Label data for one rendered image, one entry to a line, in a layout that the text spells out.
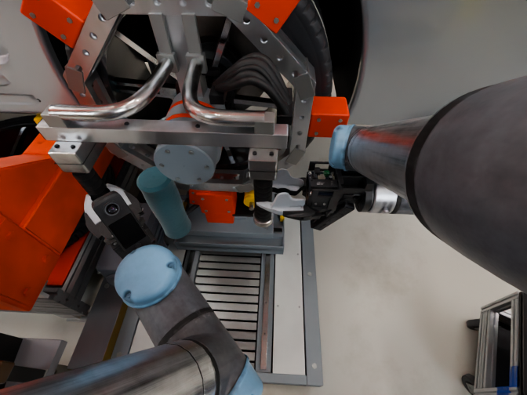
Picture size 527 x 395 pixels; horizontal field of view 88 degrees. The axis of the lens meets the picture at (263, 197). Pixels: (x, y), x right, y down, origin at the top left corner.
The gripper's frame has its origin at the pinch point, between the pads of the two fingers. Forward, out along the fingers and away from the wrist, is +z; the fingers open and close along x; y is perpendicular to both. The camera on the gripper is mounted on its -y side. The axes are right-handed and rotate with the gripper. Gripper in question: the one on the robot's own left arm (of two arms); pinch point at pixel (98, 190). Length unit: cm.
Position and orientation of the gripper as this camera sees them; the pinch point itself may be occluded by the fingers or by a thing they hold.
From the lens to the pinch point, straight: 65.8
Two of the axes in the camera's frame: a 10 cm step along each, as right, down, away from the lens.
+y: 0.0, 6.0, 8.0
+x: 7.4, -5.4, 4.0
